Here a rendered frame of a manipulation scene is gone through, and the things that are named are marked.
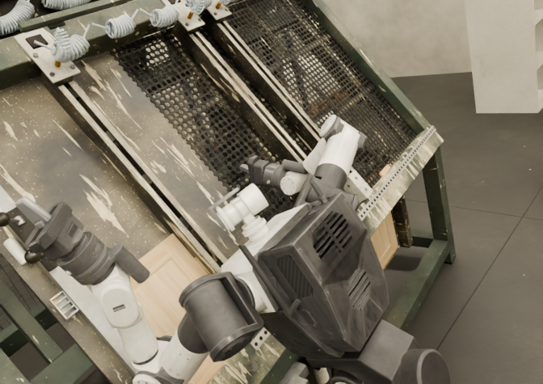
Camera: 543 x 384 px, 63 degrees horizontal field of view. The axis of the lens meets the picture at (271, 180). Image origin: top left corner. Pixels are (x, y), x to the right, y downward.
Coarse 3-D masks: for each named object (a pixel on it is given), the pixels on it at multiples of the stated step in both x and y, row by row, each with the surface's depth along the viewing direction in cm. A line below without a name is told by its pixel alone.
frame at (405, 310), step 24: (432, 168) 247; (432, 192) 255; (432, 216) 263; (408, 240) 264; (432, 240) 272; (432, 264) 251; (408, 288) 240; (48, 312) 214; (408, 312) 225; (0, 336) 202; (24, 336) 206
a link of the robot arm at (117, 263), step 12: (108, 252) 91; (120, 252) 91; (108, 264) 89; (120, 264) 92; (132, 264) 93; (84, 276) 87; (96, 276) 88; (108, 276) 90; (120, 276) 91; (132, 276) 94; (144, 276) 95; (96, 288) 90
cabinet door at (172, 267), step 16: (176, 240) 144; (144, 256) 136; (160, 256) 139; (176, 256) 141; (192, 256) 144; (160, 272) 137; (176, 272) 139; (192, 272) 142; (144, 288) 132; (160, 288) 135; (176, 288) 137; (144, 304) 130; (160, 304) 132; (176, 304) 135; (160, 320) 130; (176, 320) 133; (160, 336) 128; (208, 368) 131
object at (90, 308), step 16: (0, 192) 122; (0, 208) 120; (48, 272) 119; (64, 272) 121; (64, 288) 119; (80, 288) 121; (80, 304) 120; (96, 304) 122; (96, 320) 120; (112, 336) 120; (128, 368) 120
